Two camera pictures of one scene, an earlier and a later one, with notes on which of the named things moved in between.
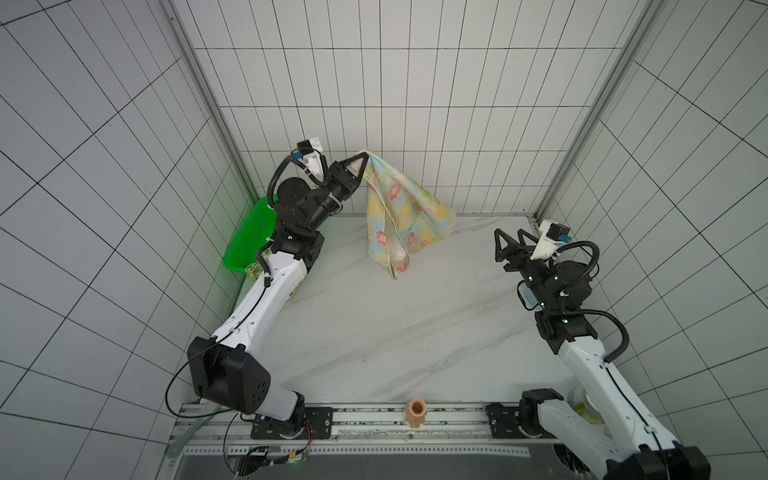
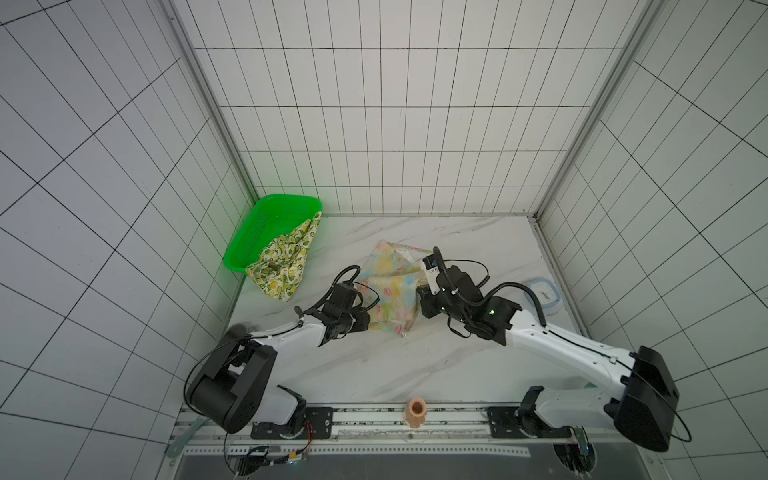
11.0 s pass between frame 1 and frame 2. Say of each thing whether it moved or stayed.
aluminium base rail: stayed
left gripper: moved
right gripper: moved
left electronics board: stayed
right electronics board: stayed
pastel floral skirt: moved
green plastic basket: stayed
